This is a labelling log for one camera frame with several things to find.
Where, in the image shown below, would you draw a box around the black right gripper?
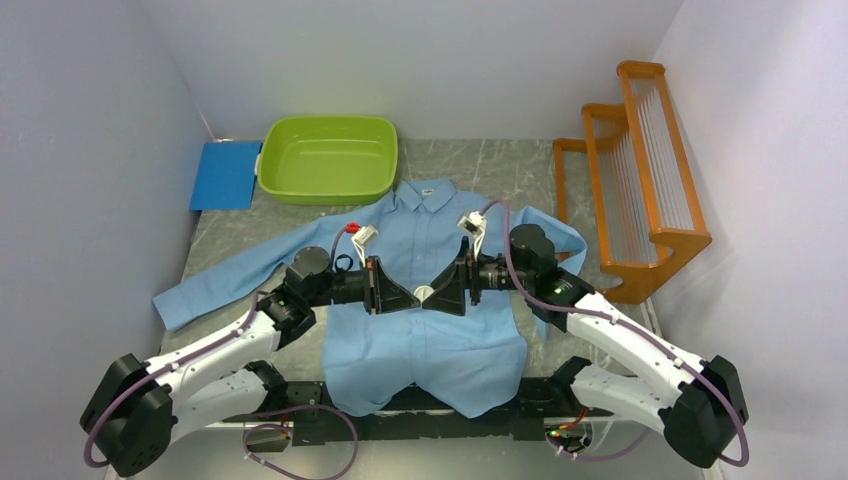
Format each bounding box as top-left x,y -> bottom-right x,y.
422,236 -> 533,316

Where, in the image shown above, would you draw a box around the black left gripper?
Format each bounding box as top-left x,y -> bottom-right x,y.
308,256 -> 420,314

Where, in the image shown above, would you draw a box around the aluminium frame rails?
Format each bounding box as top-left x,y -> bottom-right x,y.
104,298 -> 727,480

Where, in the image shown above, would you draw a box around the blue flat board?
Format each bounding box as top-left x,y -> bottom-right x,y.
189,141 -> 262,212

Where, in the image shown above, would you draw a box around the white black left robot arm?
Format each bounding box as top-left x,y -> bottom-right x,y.
80,247 -> 421,476

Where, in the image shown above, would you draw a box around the orange wooden rack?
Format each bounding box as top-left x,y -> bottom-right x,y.
552,60 -> 712,304

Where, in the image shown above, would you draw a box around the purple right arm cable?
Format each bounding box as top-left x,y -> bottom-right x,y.
478,200 -> 751,468

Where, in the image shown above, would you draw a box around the green plastic basin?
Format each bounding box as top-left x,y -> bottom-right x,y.
255,115 -> 398,206

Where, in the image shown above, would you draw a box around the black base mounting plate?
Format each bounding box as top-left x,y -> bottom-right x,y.
223,377 -> 610,446

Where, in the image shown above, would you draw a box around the light blue button shirt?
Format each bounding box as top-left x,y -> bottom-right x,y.
153,178 -> 587,418

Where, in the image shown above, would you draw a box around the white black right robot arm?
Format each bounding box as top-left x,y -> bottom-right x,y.
415,224 -> 750,469

